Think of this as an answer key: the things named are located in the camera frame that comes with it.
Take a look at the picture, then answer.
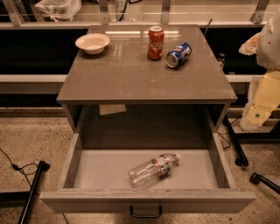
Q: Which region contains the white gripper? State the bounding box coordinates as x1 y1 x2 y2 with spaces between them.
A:
239 32 280 126

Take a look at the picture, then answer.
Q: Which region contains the clear plastic water bottle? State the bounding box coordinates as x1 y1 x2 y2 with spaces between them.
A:
128 153 181 188

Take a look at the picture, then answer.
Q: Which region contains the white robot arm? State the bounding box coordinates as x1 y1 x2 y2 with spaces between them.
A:
239 10 280 130

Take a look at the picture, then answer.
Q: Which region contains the grey cabinet with counter top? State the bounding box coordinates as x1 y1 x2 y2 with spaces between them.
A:
58 25 236 150

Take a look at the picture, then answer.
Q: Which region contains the paper label under counter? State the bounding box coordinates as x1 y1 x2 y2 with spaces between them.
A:
99 104 126 116

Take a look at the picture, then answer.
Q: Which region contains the open grey top drawer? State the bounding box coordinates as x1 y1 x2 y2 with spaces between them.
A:
40 134 256 217

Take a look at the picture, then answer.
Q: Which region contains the blue pepsi can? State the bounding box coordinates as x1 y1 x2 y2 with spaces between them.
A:
166 42 192 69

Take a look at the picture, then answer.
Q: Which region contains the red cola can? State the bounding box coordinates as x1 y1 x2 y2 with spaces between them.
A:
147 25 165 60

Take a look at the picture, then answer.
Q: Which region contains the black stand leg right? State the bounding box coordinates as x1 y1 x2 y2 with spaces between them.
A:
223 115 249 167

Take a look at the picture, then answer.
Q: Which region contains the black stand leg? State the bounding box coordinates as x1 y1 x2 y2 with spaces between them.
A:
223 115 249 167
17 160 50 224

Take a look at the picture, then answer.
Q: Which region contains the black caster leg far right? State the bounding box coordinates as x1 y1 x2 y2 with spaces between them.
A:
249 172 280 194

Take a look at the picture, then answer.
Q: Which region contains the white ceramic bowl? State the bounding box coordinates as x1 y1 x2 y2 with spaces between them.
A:
75 33 110 55

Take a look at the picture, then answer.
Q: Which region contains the white plastic bag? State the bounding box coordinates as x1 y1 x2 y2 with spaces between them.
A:
35 0 81 22

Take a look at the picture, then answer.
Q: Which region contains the black stand leg left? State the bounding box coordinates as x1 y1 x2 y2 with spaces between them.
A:
17 160 50 224

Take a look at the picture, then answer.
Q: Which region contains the metal railing frame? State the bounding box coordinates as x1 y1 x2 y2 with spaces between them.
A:
0 0 280 30

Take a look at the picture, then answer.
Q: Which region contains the black drawer handle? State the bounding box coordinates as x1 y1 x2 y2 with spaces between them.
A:
129 206 163 219

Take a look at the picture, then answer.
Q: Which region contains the black floor cable left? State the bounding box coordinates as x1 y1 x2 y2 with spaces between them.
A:
0 148 40 196

